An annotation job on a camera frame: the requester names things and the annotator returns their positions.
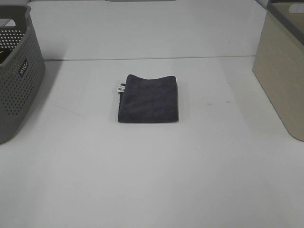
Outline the dark grey towel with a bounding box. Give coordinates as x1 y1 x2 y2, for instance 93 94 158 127
118 74 179 124

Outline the grey perforated plastic basket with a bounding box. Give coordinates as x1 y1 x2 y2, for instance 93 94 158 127
0 5 46 143

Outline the beige plastic storage bin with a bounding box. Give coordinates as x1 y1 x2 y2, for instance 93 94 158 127
253 0 304 141

